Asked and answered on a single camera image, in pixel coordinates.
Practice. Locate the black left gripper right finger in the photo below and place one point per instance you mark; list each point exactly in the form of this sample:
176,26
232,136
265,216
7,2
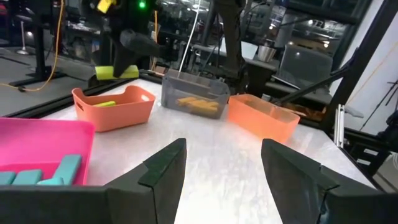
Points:
295,193

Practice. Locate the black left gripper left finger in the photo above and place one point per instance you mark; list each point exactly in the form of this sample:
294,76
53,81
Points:
152,202

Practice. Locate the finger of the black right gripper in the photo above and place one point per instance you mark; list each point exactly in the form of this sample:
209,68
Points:
130,49

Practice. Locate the green wooden block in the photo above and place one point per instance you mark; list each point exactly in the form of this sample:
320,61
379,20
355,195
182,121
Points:
104,73
105,104

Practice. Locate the yellow wooden block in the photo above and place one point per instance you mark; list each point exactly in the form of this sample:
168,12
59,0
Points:
203,103

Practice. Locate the teal wooden block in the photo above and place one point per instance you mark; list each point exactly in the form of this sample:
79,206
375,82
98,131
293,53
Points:
66,169
49,181
27,177

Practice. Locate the yellow plug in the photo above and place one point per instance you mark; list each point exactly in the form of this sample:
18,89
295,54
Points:
105,4

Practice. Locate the grey translucent bin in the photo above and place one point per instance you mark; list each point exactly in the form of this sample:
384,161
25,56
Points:
174,90

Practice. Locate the orange translucent bin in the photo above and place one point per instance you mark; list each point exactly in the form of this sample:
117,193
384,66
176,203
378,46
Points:
264,124

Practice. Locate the white work surface sheet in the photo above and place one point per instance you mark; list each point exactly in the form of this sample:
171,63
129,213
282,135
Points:
217,161

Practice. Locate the black floor stand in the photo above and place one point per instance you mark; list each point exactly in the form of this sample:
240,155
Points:
39,46

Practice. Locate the thin white stand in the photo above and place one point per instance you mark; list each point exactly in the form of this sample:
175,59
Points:
22,37

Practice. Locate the white translucent container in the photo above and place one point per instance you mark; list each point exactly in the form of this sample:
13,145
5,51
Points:
248,49

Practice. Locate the pink plastic bin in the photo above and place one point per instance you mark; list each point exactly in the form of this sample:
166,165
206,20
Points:
46,140

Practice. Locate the grey laptop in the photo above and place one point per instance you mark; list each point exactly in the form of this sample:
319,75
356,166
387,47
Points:
304,65

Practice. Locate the metal cup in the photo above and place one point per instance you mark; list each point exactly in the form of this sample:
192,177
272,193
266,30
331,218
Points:
266,53

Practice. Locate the silver frame bracket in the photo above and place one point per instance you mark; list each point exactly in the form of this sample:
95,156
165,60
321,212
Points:
339,124

